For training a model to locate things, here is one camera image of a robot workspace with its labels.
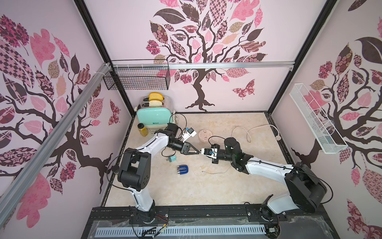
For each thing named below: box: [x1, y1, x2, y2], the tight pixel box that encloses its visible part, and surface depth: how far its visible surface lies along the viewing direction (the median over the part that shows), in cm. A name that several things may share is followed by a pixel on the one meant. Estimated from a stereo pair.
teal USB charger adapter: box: [168, 155, 177, 163], surface depth 94 cm
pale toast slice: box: [148, 99, 163, 107], surface depth 102 cm
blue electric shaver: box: [177, 164, 189, 175], surface depth 89 cm
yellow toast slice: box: [148, 92, 164, 102], surface depth 106 cm
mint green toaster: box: [134, 95, 176, 129], surface depth 106 cm
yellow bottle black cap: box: [137, 122, 148, 137], surface depth 103 cm
